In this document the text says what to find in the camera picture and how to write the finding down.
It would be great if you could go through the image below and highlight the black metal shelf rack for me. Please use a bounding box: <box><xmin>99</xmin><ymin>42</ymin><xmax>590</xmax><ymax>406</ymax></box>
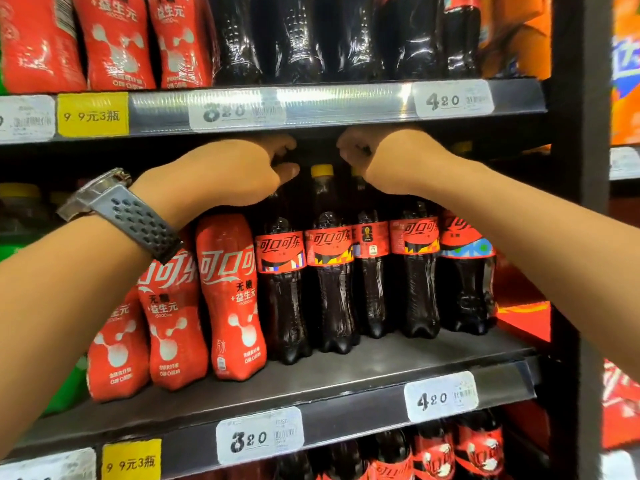
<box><xmin>0</xmin><ymin>0</ymin><xmax>640</xmax><ymax>480</ymax></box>

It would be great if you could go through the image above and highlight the person's right hand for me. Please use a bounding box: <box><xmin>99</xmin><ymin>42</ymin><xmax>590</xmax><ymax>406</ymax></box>
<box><xmin>336</xmin><ymin>125</ymin><xmax>472</xmax><ymax>197</ymax></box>

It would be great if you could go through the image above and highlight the person's left forearm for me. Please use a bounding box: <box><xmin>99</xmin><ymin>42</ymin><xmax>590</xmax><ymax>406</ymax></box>
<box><xmin>0</xmin><ymin>214</ymin><xmax>181</xmax><ymax>458</ymax></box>

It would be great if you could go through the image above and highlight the grey perforated-band wristwatch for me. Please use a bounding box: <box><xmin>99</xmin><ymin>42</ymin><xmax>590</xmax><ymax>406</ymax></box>
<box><xmin>56</xmin><ymin>168</ymin><xmax>185</xmax><ymax>265</ymax></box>

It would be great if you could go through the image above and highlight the orange blue-print drink carton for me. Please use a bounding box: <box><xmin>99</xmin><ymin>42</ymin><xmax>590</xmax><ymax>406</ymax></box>
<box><xmin>479</xmin><ymin>0</ymin><xmax>640</xmax><ymax>145</ymax></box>

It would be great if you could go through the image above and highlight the yellow price tag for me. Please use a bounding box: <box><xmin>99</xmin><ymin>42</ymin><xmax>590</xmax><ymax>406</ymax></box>
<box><xmin>57</xmin><ymin>92</ymin><xmax>130</xmax><ymax>139</ymax></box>
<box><xmin>102</xmin><ymin>438</ymin><xmax>163</xmax><ymax>480</ymax></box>

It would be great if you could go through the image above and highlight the person's right forearm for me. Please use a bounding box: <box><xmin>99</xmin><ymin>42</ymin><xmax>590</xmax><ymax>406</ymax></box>
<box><xmin>439</xmin><ymin>154</ymin><xmax>640</xmax><ymax>381</ymax></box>

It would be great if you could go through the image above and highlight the person's left hand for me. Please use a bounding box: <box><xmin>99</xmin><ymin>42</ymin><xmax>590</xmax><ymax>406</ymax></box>
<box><xmin>129</xmin><ymin>133</ymin><xmax>301</xmax><ymax>231</ymax></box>

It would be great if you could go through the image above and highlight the small white price tag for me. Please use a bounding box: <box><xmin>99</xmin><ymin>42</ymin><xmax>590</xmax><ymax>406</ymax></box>
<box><xmin>609</xmin><ymin>147</ymin><xmax>640</xmax><ymax>181</ymax></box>
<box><xmin>599</xmin><ymin>449</ymin><xmax>639</xmax><ymax>480</ymax></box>

